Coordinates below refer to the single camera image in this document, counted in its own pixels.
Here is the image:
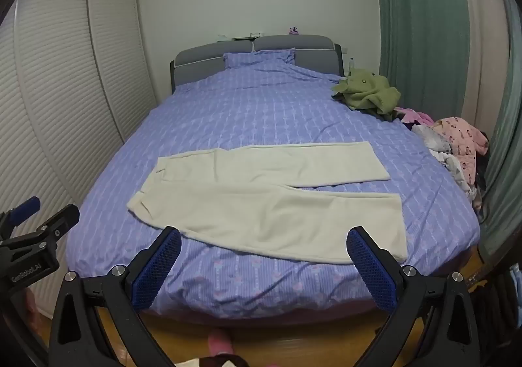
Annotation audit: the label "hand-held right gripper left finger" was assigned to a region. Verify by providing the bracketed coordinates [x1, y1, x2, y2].
[48, 225, 182, 367]

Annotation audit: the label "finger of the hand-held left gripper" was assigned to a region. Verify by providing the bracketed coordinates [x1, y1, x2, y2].
[8, 196, 41, 226]
[35, 204, 81, 238]

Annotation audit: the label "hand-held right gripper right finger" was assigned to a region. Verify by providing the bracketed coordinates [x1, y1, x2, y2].
[346, 225, 476, 367]

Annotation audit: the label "cream pants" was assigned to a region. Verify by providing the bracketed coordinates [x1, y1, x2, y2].
[126, 141, 407, 263]

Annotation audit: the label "pink slipper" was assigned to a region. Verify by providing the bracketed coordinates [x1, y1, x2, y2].
[208, 329, 236, 355]

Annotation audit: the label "white louvered wardrobe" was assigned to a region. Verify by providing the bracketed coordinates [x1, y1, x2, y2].
[0, 0, 158, 319]

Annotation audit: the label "dark cloth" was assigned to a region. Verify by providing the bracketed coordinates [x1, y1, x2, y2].
[481, 265, 522, 331]

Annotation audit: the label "white grey garment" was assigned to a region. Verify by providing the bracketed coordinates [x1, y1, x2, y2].
[412, 124, 478, 204]

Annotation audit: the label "pink patterned garment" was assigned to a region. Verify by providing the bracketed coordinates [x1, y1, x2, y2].
[434, 117, 490, 188]

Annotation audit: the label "magenta cloth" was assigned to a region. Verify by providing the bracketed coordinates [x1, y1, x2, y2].
[393, 106, 435, 127]

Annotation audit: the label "green garment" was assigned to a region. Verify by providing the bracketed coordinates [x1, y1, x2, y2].
[331, 68, 402, 121]

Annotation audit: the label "green curtain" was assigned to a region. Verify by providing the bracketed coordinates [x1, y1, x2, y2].
[477, 0, 522, 265]
[369, 0, 468, 115]

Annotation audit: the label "bed with purple floral cover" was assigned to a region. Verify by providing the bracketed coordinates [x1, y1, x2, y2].
[65, 51, 481, 321]

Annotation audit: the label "grey bed headboard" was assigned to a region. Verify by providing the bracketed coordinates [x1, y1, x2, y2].
[169, 35, 343, 94]

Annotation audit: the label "blue patterned pillow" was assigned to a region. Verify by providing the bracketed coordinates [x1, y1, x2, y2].
[223, 48, 296, 68]

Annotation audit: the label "beige curtain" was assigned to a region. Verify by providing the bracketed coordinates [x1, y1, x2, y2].
[453, 0, 512, 135]

